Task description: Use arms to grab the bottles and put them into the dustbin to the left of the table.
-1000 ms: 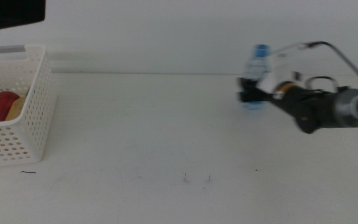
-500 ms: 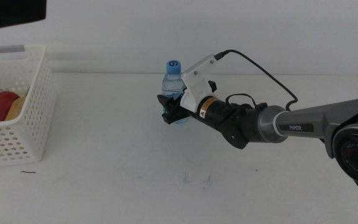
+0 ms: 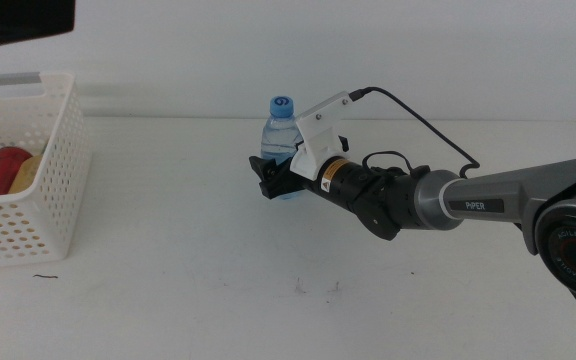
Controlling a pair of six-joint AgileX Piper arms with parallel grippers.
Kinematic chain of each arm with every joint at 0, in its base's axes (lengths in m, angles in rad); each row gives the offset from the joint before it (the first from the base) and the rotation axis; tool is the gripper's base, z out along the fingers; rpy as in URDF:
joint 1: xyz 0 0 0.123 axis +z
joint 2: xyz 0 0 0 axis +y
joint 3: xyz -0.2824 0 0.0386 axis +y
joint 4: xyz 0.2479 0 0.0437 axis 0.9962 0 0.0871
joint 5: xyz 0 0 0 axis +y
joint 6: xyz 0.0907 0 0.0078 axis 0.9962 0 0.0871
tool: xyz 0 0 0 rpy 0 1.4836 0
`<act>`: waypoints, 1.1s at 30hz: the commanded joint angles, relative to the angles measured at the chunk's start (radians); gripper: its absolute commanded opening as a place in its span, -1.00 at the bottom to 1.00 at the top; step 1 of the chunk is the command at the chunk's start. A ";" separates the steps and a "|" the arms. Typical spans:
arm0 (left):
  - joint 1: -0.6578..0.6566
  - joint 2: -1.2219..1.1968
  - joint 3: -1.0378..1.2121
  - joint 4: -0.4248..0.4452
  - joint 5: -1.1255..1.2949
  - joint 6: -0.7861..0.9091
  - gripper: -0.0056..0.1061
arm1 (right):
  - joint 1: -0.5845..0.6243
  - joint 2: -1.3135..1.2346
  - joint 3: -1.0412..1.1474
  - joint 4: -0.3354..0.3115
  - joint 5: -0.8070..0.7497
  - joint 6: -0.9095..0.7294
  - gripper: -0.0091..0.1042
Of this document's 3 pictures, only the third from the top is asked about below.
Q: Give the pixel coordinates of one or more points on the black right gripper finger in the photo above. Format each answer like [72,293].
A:
[343,144]
[275,182]

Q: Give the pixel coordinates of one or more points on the clear water bottle blue cap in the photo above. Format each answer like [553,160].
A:
[280,137]

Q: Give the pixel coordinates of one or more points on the yellow tea bottle white cap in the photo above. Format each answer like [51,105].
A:
[25,175]

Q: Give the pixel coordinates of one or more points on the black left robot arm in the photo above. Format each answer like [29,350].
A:
[18,20]

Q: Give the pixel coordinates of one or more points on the white perforated plastic basket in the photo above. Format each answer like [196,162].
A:
[63,150]

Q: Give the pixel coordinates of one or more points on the small black thread scrap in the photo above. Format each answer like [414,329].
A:
[45,276]

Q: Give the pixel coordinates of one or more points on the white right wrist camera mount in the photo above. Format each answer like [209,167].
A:
[320,130]

